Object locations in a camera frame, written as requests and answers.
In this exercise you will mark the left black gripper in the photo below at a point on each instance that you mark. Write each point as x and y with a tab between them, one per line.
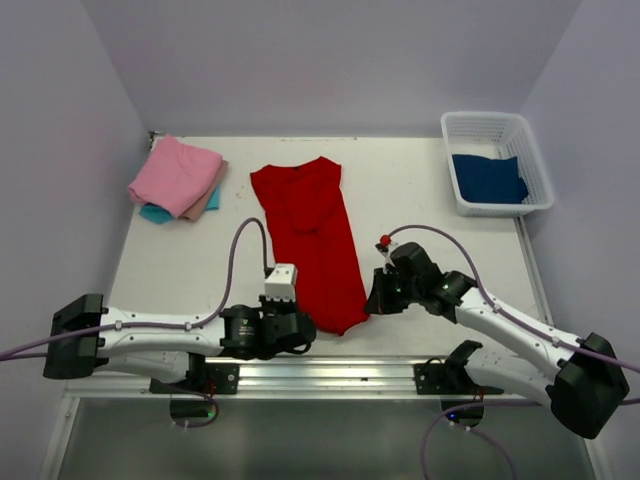
288	326

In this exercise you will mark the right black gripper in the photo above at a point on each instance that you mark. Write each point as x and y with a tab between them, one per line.
382	292

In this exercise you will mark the red t shirt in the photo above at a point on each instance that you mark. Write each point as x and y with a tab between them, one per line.
309	228

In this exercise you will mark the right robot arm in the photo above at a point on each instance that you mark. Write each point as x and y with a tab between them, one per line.
578	379

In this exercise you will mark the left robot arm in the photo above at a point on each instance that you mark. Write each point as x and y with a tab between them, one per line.
90	337

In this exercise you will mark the blue t shirt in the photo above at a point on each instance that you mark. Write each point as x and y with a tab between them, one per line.
490	181

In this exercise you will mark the white plastic basket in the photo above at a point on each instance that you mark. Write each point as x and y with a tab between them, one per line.
497	135

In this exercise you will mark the beige folded t shirt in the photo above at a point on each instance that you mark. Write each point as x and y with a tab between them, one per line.
196	210

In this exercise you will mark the teal folded t shirt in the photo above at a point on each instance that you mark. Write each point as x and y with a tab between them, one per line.
159	216

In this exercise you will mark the pink folded t shirt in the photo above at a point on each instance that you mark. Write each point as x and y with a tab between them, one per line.
174	176

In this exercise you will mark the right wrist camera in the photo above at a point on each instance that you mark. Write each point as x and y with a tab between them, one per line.
386	246

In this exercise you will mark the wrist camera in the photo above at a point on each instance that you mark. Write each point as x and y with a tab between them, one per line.
386	246
280	283

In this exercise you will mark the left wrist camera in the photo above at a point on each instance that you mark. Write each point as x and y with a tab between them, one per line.
280	283

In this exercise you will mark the aluminium mounting rail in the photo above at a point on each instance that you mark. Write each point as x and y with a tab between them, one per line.
371	377

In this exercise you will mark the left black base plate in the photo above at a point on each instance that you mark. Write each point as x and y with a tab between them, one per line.
211	379

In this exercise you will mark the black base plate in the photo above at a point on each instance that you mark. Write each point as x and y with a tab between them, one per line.
446	377
211	379

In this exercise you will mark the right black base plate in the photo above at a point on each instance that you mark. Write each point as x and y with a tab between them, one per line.
446	377

